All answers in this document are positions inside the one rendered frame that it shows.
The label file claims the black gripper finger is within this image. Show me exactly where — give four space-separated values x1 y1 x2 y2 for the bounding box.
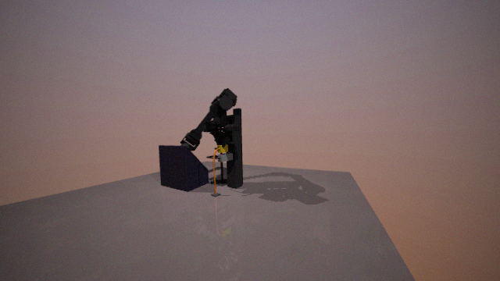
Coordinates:
220 132 232 148
210 133 221 145

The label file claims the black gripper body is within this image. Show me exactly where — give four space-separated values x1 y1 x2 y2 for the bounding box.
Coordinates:
203 112 240 133

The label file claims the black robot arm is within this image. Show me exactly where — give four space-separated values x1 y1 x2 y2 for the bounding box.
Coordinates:
181 88 237 151

